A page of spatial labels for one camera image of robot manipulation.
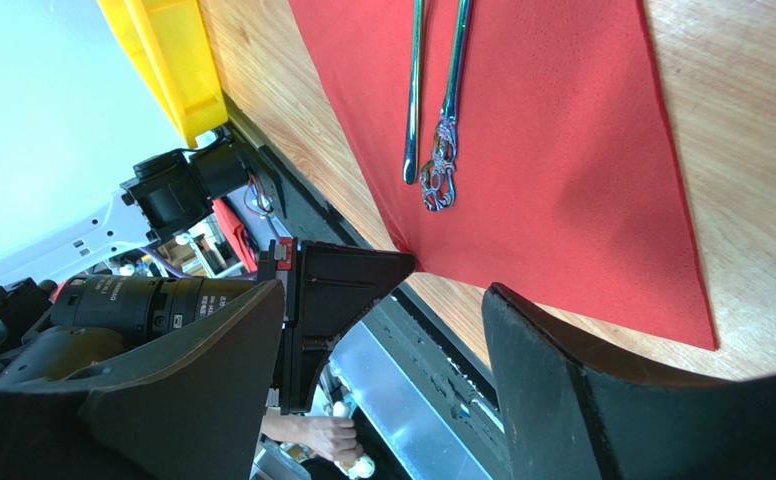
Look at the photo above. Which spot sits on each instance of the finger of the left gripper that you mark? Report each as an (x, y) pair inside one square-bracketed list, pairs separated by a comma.
[(331, 288)]

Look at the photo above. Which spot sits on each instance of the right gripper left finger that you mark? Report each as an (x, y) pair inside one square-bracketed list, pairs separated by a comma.
[(87, 403)]

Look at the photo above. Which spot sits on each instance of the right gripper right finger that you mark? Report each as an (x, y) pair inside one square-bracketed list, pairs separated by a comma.
[(575, 406)]

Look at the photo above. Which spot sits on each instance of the gold spoon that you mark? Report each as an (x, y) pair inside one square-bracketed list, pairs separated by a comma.
[(437, 175)]

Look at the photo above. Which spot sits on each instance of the red paper napkin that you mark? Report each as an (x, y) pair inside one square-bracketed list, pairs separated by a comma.
[(567, 181)]

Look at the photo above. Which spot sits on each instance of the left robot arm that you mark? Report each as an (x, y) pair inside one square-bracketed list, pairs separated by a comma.
[(168, 194)]

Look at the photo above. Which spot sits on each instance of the person hand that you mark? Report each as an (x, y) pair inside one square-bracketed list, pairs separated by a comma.
[(333, 438)]

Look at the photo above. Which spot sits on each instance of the yellow plastic bin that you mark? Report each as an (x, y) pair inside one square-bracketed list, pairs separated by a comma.
[(167, 44)]

